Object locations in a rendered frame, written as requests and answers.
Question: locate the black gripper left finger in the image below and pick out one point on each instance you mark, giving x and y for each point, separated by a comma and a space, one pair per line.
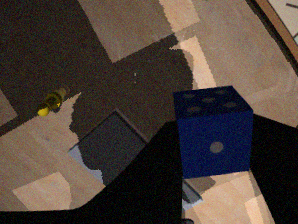
148, 191

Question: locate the blue die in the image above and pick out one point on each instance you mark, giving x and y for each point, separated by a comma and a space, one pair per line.
215, 131

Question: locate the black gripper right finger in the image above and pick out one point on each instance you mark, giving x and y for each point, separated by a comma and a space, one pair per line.
274, 164

